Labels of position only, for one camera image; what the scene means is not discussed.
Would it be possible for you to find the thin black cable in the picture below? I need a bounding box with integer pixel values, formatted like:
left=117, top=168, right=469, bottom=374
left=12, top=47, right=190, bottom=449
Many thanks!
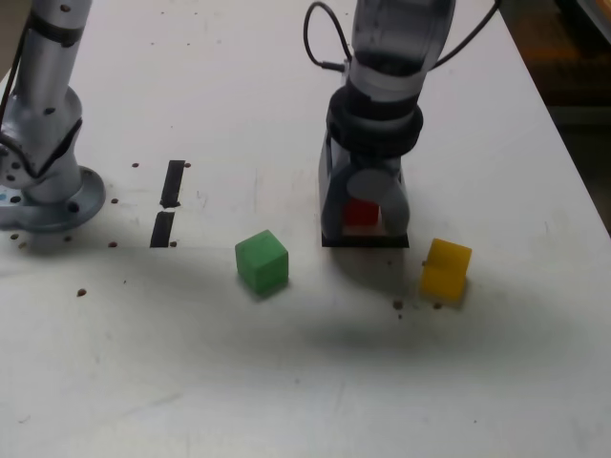
left=0, top=11, right=33, bottom=128

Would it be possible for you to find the green cube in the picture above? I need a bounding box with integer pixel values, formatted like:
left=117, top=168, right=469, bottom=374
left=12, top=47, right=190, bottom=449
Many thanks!
left=234, top=229, right=290, bottom=298

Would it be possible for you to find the black tape strip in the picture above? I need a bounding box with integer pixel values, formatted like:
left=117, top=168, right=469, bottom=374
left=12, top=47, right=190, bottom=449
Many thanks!
left=149, top=159, right=186, bottom=249

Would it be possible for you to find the yellow cube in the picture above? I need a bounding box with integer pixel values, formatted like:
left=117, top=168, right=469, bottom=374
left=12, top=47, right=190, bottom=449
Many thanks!
left=418, top=238, right=474, bottom=302

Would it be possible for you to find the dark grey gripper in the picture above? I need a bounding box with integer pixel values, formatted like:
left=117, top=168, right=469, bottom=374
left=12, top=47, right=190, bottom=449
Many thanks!
left=318, top=126, right=412, bottom=239

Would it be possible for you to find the red cube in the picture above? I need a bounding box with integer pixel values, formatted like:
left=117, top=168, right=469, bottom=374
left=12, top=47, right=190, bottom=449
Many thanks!
left=344, top=198, right=381, bottom=226

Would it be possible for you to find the pale panel with dark frame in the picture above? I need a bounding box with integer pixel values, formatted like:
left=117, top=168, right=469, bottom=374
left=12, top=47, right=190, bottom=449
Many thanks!
left=575, top=0, right=611, bottom=26

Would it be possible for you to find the grey metal bar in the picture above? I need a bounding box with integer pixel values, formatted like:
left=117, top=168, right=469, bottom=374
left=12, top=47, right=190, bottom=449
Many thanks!
left=551, top=104, right=611, bottom=125

